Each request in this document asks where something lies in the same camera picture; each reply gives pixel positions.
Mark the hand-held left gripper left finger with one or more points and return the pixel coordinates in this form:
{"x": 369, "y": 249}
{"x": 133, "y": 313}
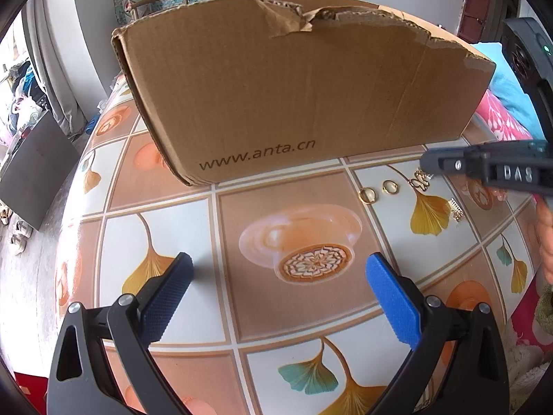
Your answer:
{"x": 170, "y": 294}

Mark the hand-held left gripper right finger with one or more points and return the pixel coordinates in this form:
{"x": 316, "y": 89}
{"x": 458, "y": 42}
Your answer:
{"x": 395, "y": 298}

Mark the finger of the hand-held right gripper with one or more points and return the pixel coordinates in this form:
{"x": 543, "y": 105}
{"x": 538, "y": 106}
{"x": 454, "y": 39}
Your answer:
{"x": 449, "y": 162}
{"x": 510, "y": 147}

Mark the gold hoop earring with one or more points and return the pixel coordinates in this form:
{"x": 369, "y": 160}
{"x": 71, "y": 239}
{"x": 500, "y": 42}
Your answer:
{"x": 369, "y": 202}

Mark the brown cardboard box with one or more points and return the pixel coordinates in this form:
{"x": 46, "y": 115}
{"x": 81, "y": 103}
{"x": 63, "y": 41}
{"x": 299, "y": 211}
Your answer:
{"x": 302, "y": 103}

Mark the person's right hand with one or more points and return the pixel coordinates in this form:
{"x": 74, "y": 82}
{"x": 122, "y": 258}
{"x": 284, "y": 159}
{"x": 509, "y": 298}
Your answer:
{"x": 546, "y": 242}

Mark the blue pillow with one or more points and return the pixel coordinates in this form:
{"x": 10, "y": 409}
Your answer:
{"x": 514, "y": 95}

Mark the tile-patterned table cover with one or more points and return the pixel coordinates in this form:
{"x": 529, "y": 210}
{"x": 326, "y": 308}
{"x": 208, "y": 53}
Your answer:
{"x": 242, "y": 311}

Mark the dark red door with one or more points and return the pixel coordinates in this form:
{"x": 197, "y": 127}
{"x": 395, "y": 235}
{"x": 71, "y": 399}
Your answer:
{"x": 479, "y": 13}

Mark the white and green fluffy robe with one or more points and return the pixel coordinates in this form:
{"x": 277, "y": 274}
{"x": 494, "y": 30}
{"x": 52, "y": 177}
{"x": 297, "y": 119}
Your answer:
{"x": 527, "y": 367}

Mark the white sneaker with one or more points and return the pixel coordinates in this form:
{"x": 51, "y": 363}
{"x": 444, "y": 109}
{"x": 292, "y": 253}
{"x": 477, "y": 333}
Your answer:
{"x": 19, "y": 237}

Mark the red mat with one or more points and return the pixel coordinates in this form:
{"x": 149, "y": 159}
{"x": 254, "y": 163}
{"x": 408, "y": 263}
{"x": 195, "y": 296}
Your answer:
{"x": 32, "y": 397}

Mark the dark grey board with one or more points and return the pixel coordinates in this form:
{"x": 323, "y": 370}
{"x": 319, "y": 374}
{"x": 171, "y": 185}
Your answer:
{"x": 39, "y": 168}

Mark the beige slipper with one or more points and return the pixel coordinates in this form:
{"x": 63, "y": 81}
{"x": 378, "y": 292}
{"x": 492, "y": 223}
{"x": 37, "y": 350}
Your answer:
{"x": 4, "y": 216}

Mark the pile of clothes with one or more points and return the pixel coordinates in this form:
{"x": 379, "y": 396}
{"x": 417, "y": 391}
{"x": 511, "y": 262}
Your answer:
{"x": 21, "y": 95}

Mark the grey curtain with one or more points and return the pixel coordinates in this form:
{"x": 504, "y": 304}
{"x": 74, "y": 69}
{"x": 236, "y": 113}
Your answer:
{"x": 56, "y": 52}

